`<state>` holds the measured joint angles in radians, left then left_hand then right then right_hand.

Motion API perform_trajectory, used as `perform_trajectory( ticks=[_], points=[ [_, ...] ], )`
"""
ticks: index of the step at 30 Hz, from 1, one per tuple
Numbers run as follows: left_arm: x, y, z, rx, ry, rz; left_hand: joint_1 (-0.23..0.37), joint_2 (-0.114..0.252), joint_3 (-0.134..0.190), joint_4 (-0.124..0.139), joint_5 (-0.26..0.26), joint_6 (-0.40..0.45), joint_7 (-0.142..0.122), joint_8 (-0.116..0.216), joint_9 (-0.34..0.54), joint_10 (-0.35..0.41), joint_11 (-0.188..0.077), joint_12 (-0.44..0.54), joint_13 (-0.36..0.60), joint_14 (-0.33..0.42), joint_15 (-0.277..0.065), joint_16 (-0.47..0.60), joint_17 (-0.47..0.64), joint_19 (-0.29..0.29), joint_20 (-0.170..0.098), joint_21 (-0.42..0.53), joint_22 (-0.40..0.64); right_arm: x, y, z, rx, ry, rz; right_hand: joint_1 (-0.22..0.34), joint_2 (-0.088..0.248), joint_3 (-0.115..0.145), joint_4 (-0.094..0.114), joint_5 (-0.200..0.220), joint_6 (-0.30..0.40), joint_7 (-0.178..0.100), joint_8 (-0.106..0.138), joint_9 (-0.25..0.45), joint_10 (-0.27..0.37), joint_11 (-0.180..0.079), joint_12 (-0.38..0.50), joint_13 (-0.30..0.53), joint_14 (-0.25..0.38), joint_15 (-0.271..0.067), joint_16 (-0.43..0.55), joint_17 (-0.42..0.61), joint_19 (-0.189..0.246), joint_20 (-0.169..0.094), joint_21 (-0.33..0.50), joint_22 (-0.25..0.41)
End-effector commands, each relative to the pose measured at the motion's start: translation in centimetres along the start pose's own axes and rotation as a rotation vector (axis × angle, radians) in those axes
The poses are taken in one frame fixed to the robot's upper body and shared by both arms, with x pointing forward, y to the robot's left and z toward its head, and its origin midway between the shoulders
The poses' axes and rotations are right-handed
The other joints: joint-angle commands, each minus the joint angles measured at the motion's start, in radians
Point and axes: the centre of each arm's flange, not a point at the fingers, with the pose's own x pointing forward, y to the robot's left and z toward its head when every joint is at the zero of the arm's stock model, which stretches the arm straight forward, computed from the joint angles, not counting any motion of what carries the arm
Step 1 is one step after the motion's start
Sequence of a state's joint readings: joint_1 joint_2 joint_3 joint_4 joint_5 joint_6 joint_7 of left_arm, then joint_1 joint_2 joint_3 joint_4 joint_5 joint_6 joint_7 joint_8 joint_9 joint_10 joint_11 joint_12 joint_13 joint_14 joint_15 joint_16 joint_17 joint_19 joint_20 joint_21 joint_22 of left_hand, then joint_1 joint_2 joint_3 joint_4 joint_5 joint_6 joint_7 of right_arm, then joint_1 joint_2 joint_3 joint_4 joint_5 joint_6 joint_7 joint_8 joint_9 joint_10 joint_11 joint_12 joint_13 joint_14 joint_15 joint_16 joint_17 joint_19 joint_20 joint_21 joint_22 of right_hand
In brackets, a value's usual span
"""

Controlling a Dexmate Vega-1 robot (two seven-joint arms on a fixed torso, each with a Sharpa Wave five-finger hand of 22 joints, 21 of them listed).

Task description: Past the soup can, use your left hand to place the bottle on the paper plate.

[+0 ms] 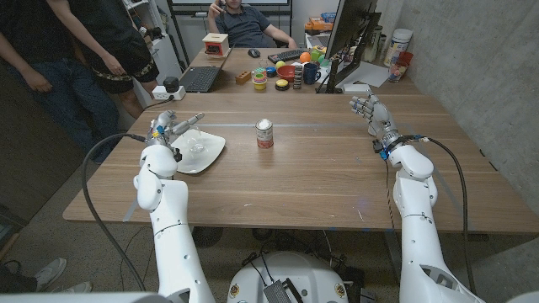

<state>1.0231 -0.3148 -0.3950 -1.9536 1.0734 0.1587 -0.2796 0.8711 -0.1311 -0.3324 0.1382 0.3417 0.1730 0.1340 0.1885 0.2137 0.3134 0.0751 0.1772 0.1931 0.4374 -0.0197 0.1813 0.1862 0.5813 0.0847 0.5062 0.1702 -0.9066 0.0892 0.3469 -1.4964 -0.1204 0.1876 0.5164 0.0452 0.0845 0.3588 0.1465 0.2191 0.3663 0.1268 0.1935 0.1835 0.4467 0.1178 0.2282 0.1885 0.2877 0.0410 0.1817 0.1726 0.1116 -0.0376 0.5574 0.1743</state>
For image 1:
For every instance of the stacked colourful cups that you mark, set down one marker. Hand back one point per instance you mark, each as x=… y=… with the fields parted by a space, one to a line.
x=259 y=82

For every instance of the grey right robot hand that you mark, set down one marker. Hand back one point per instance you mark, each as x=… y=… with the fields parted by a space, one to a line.
x=380 y=114

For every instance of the seated person in blue polo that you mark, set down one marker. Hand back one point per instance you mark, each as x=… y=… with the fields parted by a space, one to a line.
x=246 y=27

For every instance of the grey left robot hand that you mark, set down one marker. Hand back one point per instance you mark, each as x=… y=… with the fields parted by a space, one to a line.
x=162 y=126

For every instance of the black computer mouse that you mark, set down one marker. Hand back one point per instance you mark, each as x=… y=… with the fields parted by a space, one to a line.
x=254 y=53

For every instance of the dark blue mug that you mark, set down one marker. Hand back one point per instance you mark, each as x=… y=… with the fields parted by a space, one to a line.
x=311 y=74

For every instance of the white paper sheet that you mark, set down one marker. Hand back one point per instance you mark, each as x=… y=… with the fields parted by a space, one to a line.
x=370 y=73

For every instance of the black computer monitor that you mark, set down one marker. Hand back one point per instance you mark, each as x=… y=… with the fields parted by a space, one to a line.
x=349 y=25

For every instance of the white cylindrical canister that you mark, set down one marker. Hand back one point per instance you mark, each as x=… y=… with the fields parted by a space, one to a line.
x=398 y=44

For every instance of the person in black shorts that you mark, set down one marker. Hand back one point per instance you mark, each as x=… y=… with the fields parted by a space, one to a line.
x=113 y=42

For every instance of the orange boxes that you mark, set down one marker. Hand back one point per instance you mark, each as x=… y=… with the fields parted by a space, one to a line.
x=318 y=24

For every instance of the orange toy brick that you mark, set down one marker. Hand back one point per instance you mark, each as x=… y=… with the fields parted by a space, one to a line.
x=243 y=77

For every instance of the black power adapter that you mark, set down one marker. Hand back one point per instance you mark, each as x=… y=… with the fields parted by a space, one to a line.
x=171 y=83

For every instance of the white paper plate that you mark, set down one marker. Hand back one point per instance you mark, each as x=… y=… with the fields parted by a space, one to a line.
x=210 y=153

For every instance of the grey sneaker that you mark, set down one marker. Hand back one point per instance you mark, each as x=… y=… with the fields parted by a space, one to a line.
x=50 y=271
x=76 y=288

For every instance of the person in blue jeans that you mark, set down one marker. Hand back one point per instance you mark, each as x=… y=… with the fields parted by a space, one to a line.
x=63 y=84

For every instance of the black keyboard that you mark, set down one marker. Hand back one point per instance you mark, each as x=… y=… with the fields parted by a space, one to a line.
x=288 y=55

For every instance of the black striped block stack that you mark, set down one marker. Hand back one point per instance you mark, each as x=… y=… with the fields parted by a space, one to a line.
x=298 y=78

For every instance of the white red wooden box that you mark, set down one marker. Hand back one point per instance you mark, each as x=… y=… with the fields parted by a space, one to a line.
x=215 y=42

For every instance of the small white box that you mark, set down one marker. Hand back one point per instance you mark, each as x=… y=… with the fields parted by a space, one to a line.
x=353 y=88

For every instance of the white shelf unit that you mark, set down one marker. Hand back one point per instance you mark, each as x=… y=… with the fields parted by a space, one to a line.
x=168 y=54

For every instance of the yellow green ball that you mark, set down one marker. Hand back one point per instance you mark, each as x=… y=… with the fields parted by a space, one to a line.
x=280 y=64

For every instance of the black laptop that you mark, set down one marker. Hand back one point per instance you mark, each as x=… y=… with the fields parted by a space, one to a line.
x=200 y=79

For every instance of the white power strip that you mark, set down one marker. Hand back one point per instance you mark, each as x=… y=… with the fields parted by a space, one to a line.
x=158 y=93

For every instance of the red bowl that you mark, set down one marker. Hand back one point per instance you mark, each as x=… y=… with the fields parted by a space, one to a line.
x=287 y=72

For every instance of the orange ball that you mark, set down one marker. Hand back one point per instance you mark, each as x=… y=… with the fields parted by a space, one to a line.
x=305 y=57

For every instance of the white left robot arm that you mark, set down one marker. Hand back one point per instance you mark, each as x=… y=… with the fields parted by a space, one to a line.
x=172 y=227

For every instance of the red white soup can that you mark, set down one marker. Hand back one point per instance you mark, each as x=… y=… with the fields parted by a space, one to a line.
x=264 y=134

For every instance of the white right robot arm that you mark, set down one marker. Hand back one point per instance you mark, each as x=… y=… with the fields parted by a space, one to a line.
x=417 y=223

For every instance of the clear plastic bottle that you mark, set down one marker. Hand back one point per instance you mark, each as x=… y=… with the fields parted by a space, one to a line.
x=197 y=146

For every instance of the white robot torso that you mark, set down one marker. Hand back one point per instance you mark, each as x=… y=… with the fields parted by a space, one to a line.
x=290 y=269

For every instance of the blue round lid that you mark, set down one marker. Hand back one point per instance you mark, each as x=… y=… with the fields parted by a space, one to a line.
x=271 y=71

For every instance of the yellow black disc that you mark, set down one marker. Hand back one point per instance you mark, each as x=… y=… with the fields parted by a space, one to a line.
x=282 y=84

